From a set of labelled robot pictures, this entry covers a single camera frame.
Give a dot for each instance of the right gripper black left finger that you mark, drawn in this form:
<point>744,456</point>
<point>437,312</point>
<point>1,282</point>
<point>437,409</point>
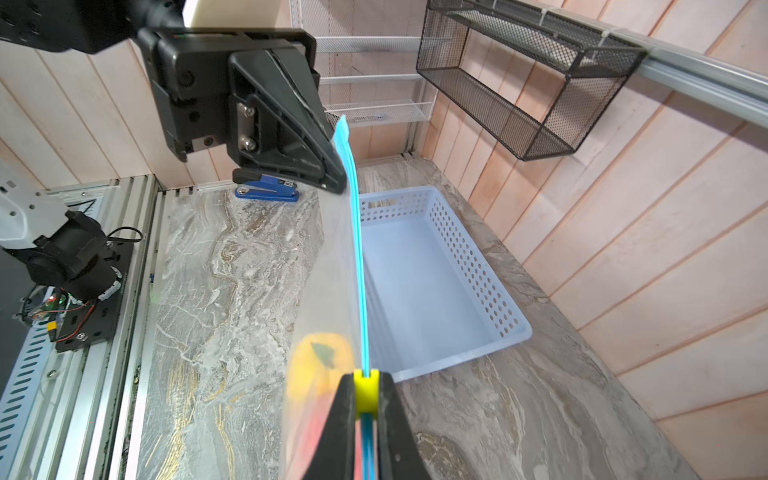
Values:
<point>335,453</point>

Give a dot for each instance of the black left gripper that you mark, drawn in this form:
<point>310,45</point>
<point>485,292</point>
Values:
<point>252,91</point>

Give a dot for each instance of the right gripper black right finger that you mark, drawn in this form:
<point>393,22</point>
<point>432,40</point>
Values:
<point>397,451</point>

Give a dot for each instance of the yellow mango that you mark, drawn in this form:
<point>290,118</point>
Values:
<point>316,366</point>

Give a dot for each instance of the clear zip-top bag with label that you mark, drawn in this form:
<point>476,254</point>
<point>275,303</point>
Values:
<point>333,300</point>

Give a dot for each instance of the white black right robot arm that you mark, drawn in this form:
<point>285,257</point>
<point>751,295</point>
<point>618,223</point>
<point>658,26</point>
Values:
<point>68,250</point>

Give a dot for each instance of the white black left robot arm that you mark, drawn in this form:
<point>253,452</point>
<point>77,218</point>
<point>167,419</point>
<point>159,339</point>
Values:
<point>89,26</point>

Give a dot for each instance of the blue object beside table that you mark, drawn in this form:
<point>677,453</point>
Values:
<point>257,186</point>

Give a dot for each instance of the light blue plastic basket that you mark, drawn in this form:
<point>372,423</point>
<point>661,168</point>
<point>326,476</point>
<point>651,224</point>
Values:
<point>433,300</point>

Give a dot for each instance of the white wire mesh shelf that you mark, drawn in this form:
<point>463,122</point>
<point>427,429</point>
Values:
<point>366,56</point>

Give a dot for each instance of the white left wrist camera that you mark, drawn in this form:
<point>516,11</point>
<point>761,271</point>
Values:
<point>239,14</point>

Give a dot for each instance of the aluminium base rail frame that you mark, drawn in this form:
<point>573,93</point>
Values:
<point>65,414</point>

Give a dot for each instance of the black mesh wall basket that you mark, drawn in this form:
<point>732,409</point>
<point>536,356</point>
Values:
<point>536,81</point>

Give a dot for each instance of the aluminium wall frame rail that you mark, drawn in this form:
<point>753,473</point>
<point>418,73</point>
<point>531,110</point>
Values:
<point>737,91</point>

